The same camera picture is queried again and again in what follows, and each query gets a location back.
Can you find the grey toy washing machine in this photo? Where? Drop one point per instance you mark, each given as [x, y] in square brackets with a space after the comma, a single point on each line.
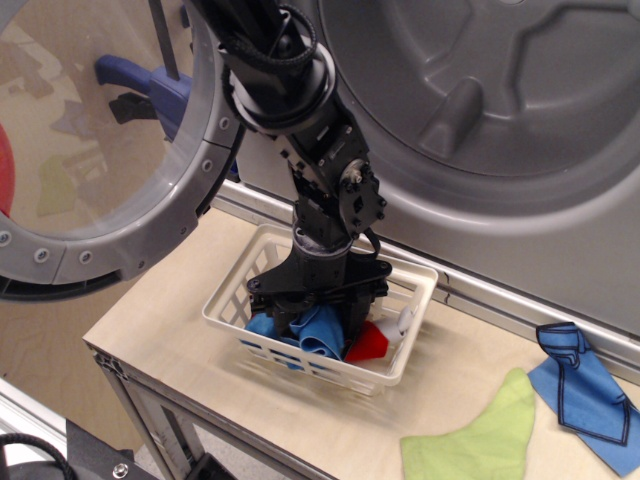
[505, 136]

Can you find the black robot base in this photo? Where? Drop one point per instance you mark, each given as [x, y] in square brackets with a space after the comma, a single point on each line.
[86, 457]

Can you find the red felt cloth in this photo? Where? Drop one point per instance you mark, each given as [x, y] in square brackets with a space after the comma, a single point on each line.
[371, 344]

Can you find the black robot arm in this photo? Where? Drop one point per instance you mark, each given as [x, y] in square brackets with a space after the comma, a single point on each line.
[281, 82]

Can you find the light green felt cloth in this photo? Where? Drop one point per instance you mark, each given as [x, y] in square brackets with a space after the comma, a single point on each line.
[493, 446]

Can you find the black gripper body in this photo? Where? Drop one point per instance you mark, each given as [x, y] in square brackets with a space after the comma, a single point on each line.
[302, 281]

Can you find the blue bar clamp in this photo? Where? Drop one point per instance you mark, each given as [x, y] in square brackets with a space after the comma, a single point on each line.
[161, 94]

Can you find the red round object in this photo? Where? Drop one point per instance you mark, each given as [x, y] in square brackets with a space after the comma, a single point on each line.
[7, 173]

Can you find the plain blue felt cloth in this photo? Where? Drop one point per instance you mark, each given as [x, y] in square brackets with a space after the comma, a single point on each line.
[318, 331]

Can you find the blue stitched felt shirt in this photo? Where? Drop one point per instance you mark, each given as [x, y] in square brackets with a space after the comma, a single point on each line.
[585, 397]

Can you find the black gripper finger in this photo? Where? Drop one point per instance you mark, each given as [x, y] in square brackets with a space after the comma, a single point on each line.
[283, 316]
[354, 312]

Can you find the white felt cloth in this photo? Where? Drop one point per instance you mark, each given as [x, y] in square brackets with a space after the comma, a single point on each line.
[395, 328]

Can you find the aluminium table frame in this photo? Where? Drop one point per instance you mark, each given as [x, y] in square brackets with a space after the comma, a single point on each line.
[169, 423]

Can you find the round grey machine door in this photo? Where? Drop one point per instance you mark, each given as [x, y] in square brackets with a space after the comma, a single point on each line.
[97, 203]

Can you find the white plastic laundry basket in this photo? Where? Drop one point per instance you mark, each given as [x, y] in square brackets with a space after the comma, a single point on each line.
[374, 360]

